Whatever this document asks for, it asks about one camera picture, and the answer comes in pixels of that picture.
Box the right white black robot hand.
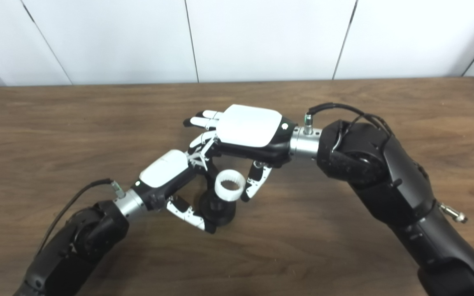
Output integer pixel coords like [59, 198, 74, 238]
[183, 104, 294, 203]

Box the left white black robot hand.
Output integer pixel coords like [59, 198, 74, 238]
[133, 132, 218, 235]

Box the white plastic ring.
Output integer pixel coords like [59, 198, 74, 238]
[214, 169, 246, 201]

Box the round black plastic part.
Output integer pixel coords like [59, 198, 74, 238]
[198, 171, 237, 227]

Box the silver elbow connector plug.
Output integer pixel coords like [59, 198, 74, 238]
[439, 203, 468, 224]

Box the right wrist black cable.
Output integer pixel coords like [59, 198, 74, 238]
[305, 103, 394, 153]

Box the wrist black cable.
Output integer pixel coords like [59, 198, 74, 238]
[305, 103, 394, 153]
[37, 178, 127, 255]

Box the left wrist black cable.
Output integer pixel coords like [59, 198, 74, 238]
[37, 178, 127, 255]

